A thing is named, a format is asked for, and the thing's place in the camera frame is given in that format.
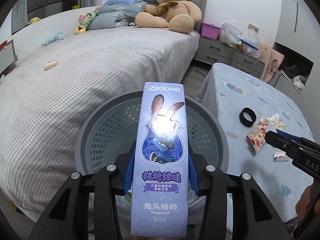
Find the purple Zootopia toothpaste box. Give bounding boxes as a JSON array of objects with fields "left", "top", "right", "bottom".
[{"left": 131, "top": 82, "right": 189, "bottom": 237}]

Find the grey perforated trash basket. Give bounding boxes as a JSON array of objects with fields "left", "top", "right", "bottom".
[{"left": 74, "top": 90, "right": 230, "bottom": 225}]

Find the right hand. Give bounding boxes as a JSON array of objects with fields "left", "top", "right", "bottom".
[{"left": 296, "top": 184, "right": 313, "bottom": 223}]

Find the white red flat carton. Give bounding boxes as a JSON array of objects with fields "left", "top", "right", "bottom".
[{"left": 273, "top": 151, "right": 290, "bottom": 162}]

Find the red white snack wrapper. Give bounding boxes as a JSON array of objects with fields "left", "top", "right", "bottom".
[{"left": 246, "top": 113, "right": 286, "bottom": 153}]

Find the black elastic band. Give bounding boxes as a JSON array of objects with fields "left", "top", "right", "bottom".
[{"left": 239, "top": 107, "right": 257, "bottom": 128}]

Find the light blue cloud blanket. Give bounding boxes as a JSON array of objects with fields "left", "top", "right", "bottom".
[{"left": 196, "top": 62, "right": 320, "bottom": 230}]

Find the pink folded play mat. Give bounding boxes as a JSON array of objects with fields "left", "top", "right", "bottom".
[{"left": 259, "top": 42, "right": 285, "bottom": 83}]

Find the blue stick on cabinet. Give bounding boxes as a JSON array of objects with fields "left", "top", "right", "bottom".
[{"left": 239, "top": 38, "right": 259, "bottom": 50}]

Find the grey drawer cabinet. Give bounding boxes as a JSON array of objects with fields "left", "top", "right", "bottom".
[{"left": 194, "top": 36, "right": 264, "bottom": 77}]

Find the bed with grey checked sheet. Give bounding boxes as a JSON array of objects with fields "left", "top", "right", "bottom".
[{"left": 0, "top": 0, "right": 208, "bottom": 221}]

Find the clear plastic bag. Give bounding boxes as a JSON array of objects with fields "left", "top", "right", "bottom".
[{"left": 219, "top": 18, "right": 242, "bottom": 47}]

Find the purple plastic bin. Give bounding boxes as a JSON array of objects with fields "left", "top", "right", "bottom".
[{"left": 201, "top": 22, "right": 221, "bottom": 40}]

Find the small peach oval object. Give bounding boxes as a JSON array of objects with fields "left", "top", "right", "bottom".
[{"left": 44, "top": 61, "right": 57, "bottom": 71}]

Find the light blue plush toy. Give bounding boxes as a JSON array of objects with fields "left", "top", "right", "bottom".
[{"left": 42, "top": 31, "right": 63, "bottom": 47}]

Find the folded blue quilt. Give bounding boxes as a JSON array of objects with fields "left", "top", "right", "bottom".
[{"left": 87, "top": 1, "right": 147, "bottom": 30}]

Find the green pink plush doll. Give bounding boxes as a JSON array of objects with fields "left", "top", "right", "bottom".
[{"left": 74, "top": 7, "right": 99, "bottom": 35}]

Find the large tan teddy bear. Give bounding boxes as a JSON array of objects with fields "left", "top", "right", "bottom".
[{"left": 135, "top": 0, "right": 202, "bottom": 34}]

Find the blue patterned pillow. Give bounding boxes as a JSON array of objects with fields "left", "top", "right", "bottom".
[{"left": 104, "top": 0, "right": 145, "bottom": 6}]

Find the yellow plush toy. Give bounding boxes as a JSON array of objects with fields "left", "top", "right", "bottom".
[{"left": 28, "top": 17, "right": 41, "bottom": 25}]

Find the dark window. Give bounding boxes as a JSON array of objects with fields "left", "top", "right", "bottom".
[{"left": 11, "top": 0, "right": 78, "bottom": 34}]

